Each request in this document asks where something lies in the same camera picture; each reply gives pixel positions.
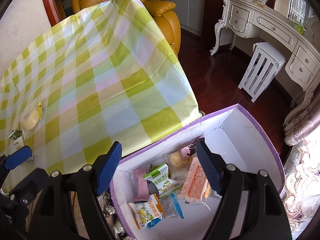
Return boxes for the red white wafer packet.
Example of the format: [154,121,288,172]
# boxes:
[177,157,212,204]

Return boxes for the pink snack bar packet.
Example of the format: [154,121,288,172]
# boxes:
[133,168,150,202]

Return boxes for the green white lemon packet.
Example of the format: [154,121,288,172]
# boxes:
[143,163,183,198]

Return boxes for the orange lemon snack packet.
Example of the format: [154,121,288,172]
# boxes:
[128,194,165,229]

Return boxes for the round bread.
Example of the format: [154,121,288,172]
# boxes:
[21,101,42,131]

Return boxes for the pale round pastry in bag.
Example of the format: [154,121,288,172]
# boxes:
[163,151,193,169]

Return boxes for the purple white cardboard box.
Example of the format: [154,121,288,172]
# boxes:
[110,104,285,239]

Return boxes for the clear packet with blue strip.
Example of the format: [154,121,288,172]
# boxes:
[160,193,184,219]

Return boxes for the small green white packet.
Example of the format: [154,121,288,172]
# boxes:
[9,129,24,152]

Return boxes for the green checkered tablecloth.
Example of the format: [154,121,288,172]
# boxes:
[1,0,200,188]

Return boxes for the pink floral bedding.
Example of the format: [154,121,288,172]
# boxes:
[283,95,319,239]

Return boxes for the white slatted stool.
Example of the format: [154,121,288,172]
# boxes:
[238,42,285,102]

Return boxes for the white ornate dressing table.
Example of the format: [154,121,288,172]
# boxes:
[210,0,319,125]

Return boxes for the orange leather armchair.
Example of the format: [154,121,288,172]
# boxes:
[72,0,181,54]

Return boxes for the white wardrobe cabinet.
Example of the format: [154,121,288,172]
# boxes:
[172,0,204,36]

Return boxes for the ornate white framed mirror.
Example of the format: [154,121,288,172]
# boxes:
[257,0,317,38]

